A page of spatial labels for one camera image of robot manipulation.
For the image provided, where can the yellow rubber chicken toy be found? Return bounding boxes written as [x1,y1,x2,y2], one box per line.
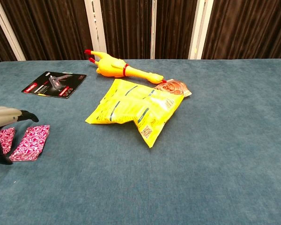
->
[84,49,166,85]

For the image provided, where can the grey black left robot hand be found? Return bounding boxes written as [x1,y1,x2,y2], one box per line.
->
[0,105,39,166]

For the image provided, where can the yellow snack bag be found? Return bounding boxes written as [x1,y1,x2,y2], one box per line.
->
[85,78,185,149]

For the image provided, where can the thin white frame post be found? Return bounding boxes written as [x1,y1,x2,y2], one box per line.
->
[150,0,157,60]

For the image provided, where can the orange brown snack packet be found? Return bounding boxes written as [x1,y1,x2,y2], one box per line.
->
[153,79,192,98]

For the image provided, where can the white slanted frame post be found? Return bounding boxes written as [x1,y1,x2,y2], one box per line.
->
[0,0,27,62]

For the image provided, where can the white wide frame post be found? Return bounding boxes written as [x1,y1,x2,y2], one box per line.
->
[84,0,108,61]
[188,0,214,60]

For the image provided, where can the black glue gun leaflet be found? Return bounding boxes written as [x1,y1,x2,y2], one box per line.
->
[21,71,88,99]

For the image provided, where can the blue velvet table cover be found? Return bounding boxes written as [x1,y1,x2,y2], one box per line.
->
[0,58,281,225]

